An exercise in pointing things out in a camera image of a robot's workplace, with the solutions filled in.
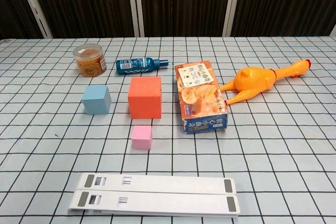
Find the yellow rubber chicken toy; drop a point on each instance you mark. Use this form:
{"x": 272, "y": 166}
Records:
{"x": 252, "y": 79}

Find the blue spray bottle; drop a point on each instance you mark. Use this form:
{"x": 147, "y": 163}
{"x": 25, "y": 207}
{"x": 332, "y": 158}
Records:
{"x": 136, "y": 66}

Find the small pink cube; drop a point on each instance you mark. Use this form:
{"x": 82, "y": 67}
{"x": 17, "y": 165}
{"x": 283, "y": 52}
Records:
{"x": 141, "y": 137}

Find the clear jar of rubber bands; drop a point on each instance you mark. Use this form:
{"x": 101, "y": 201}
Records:
{"x": 90, "y": 62}

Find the white frame post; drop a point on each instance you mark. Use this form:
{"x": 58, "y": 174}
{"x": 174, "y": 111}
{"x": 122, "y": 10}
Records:
{"x": 136, "y": 3}
{"x": 232, "y": 3}
{"x": 35, "y": 6}
{"x": 334, "y": 30}

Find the checkered tablecloth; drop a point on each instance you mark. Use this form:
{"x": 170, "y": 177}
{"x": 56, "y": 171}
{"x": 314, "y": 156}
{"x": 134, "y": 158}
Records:
{"x": 262, "y": 155}

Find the light blue block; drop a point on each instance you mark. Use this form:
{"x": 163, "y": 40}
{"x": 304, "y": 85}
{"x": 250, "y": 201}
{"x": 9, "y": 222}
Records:
{"x": 94, "y": 102}

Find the orange-red cube block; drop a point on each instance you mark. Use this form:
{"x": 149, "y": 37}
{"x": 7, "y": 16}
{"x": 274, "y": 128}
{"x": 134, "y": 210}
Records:
{"x": 144, "y": 100}

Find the orange cookie box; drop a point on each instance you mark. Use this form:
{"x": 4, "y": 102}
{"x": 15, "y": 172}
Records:
{"x": 200, "y": 95}

